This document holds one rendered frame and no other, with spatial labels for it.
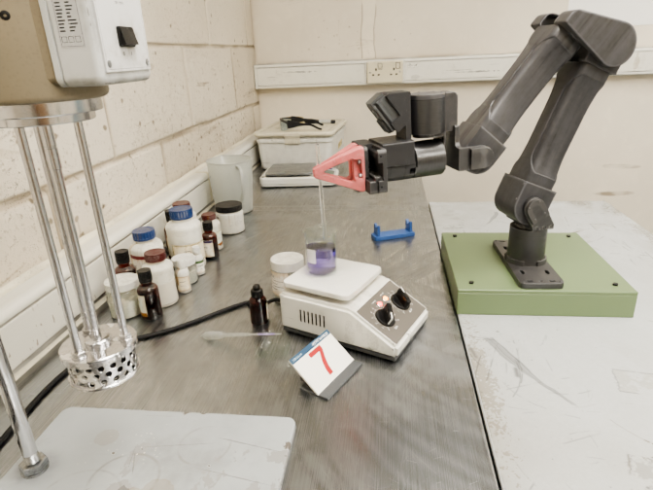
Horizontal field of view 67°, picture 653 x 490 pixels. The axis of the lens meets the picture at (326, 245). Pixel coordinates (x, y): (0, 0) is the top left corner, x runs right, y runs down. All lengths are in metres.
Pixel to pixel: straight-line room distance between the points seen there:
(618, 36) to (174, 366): 0.81
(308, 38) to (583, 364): 1.76
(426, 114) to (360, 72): 1.40
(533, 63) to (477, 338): 0.42
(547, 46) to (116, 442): 0.79
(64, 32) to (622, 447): 0.65
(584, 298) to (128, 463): 0.69
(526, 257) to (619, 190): 1.59
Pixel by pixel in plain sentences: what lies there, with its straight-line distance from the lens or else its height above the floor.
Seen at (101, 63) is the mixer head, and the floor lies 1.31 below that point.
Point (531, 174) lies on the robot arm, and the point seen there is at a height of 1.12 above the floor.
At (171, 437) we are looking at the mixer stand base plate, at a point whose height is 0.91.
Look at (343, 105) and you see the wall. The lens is 2.22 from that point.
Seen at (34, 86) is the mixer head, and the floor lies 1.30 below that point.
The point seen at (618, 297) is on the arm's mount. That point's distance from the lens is 0.91.
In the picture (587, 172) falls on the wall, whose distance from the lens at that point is 2.41.
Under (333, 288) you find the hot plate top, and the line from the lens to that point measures 0.74.
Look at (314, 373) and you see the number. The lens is 0.68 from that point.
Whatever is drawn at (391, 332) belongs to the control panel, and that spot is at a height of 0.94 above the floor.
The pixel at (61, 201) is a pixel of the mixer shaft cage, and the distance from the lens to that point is 0.46.
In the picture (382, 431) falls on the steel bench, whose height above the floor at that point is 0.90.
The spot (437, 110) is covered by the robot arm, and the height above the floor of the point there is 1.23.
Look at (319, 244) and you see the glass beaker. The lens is 0.75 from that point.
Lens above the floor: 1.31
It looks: 21 degrees down
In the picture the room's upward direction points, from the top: 3 degrees counter-clockwise
